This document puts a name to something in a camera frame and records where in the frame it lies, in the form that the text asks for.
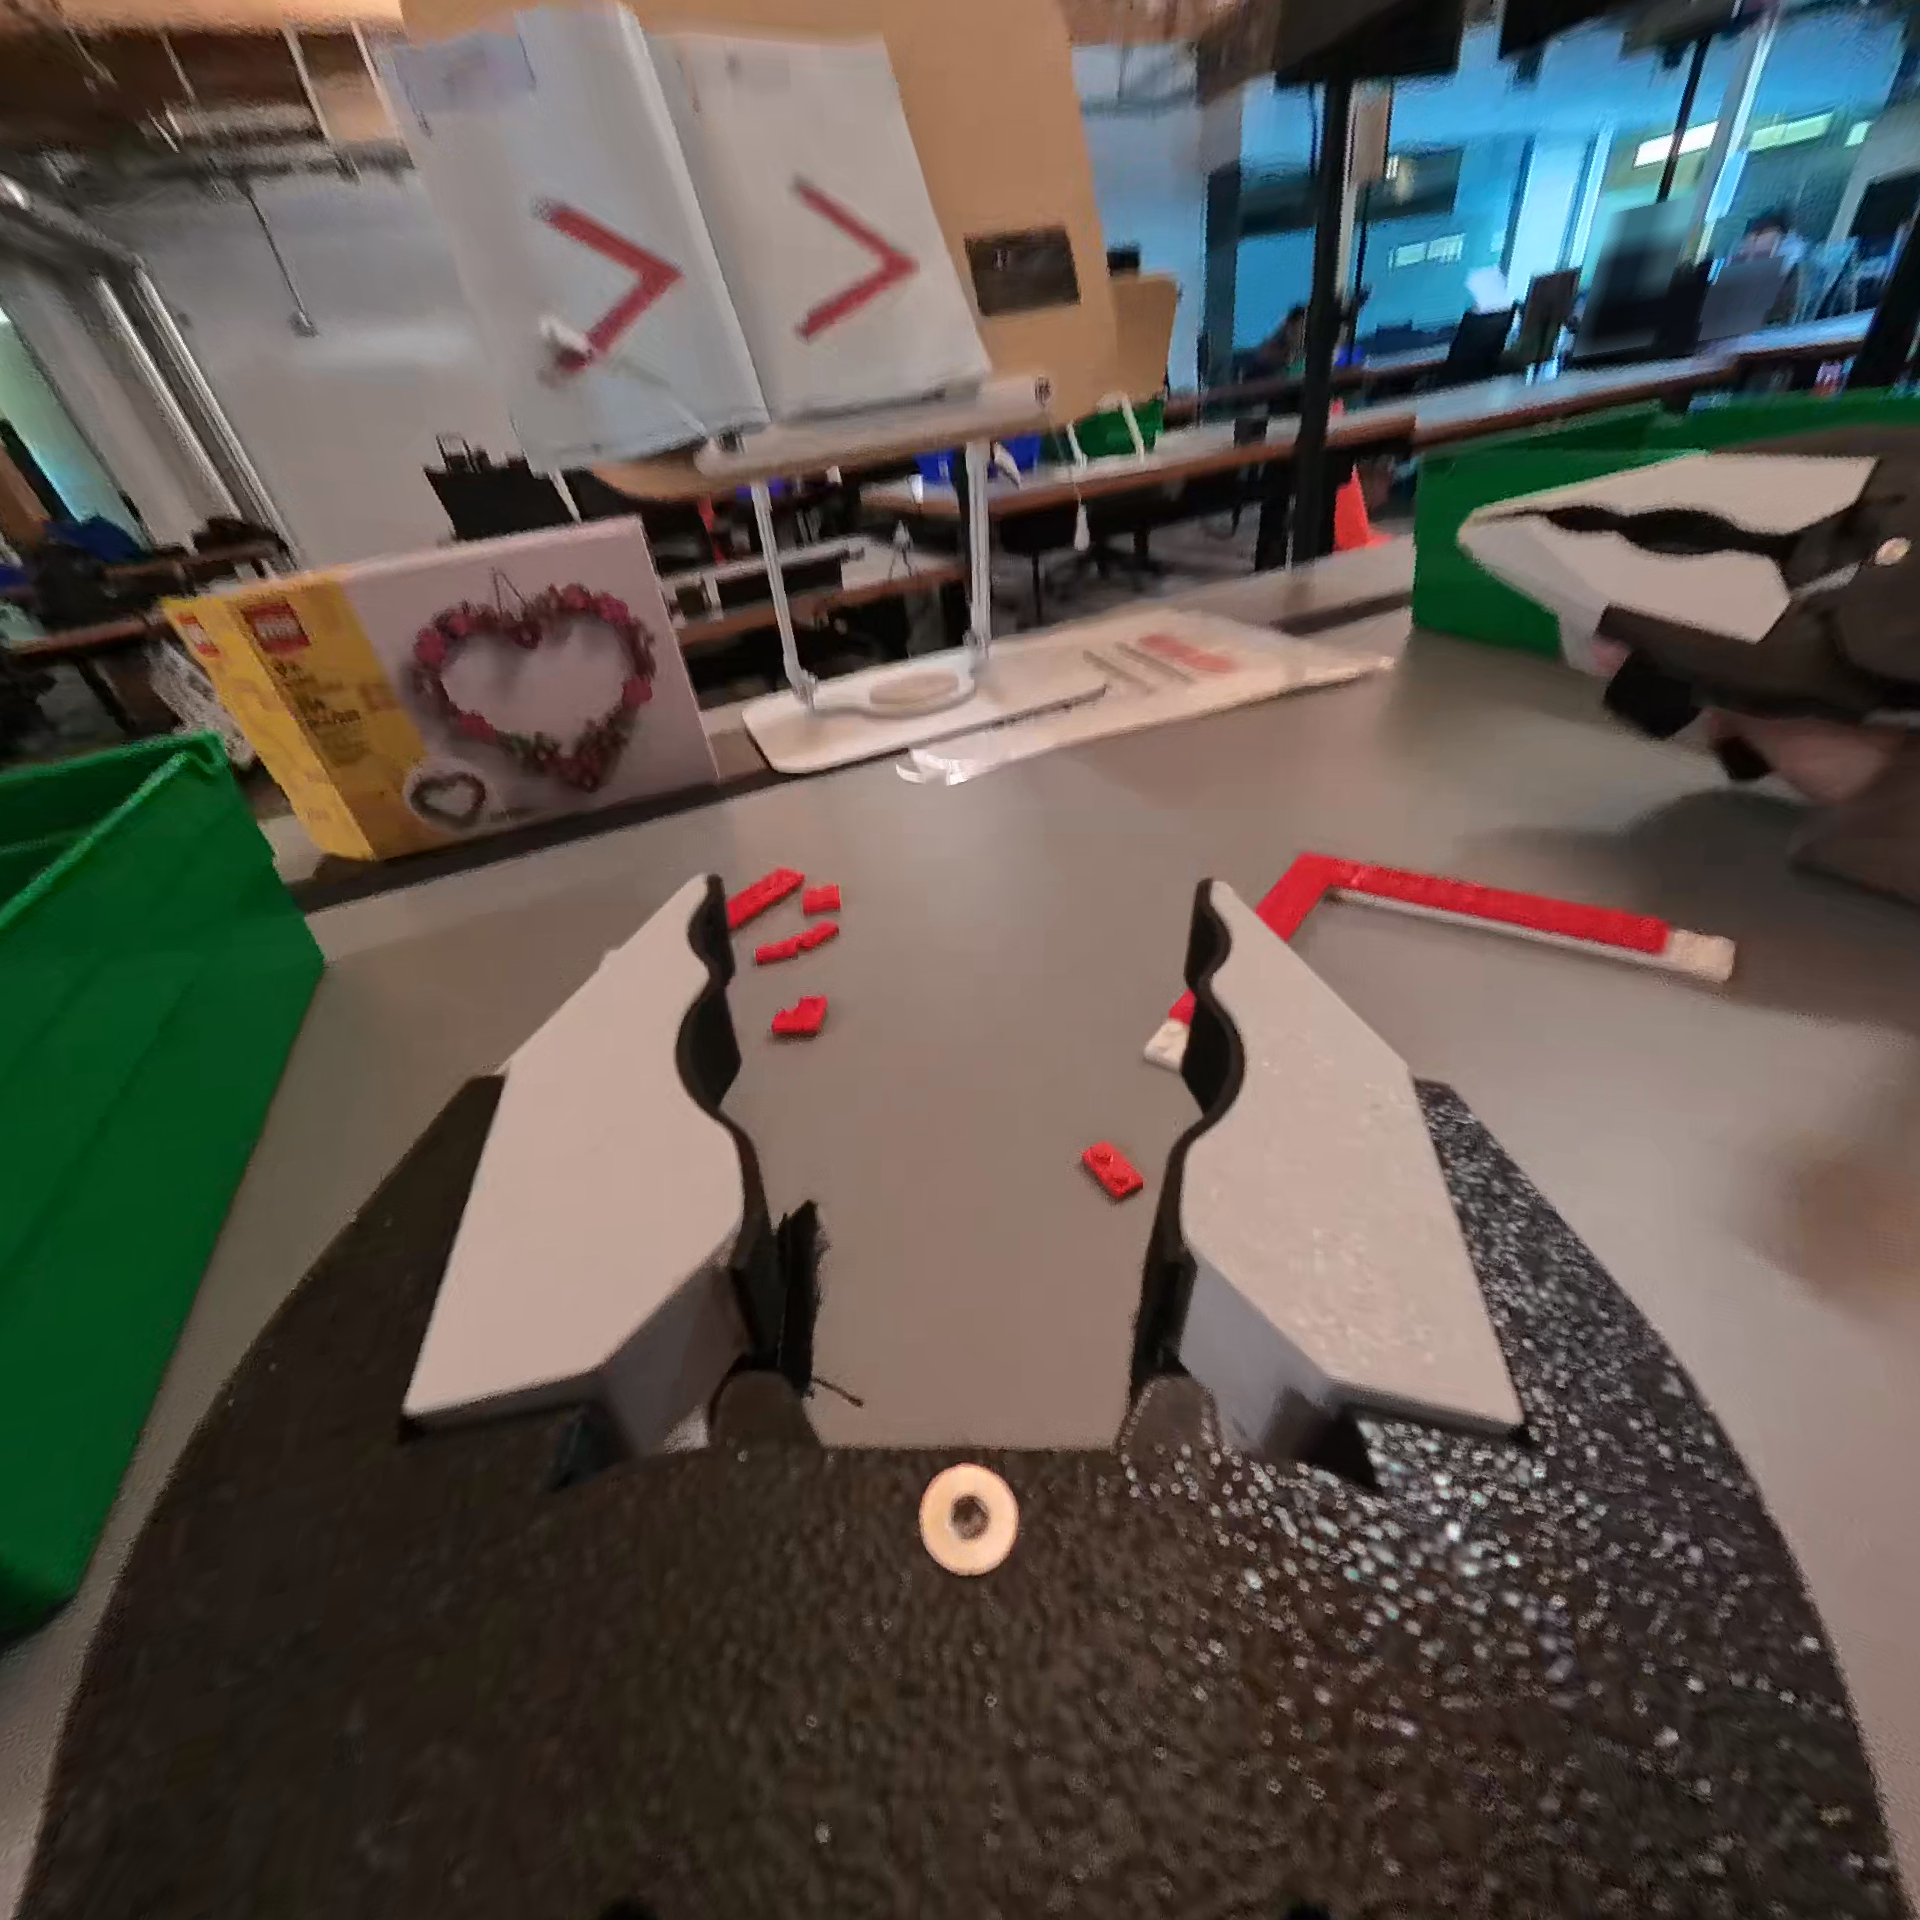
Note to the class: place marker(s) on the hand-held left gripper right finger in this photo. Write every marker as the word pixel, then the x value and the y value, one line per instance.
pixel 1336 1200

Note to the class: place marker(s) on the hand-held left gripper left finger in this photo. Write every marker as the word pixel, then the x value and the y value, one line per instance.
pixel 599 1200

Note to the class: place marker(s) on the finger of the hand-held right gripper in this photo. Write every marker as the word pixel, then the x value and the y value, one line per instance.
pixel 1724 487
pixel 1680 585

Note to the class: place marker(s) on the red and white lego frame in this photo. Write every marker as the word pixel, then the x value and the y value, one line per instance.
pixel 1501 908

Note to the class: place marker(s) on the green plastic bin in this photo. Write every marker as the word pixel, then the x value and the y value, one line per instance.
pixel 1444 614
pixel 136 1050

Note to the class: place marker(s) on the white and yellow lego box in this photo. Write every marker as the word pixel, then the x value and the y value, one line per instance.
pixel 541 674

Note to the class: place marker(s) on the long background desk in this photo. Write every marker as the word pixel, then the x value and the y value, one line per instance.
pixel 1576 382

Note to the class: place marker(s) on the orange cone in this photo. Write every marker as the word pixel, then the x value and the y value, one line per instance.
pixel 1359 518

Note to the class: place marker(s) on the black pole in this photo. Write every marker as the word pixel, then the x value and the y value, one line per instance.
pixel 1324 300

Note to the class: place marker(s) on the clear plastic bag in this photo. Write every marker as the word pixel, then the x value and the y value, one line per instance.
pixel 1201 662

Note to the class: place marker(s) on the white book stand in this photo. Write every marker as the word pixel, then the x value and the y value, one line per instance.
pixel 916 734

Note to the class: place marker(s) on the open instruction booklet on stand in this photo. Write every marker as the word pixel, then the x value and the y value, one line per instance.
pixel 1037 135

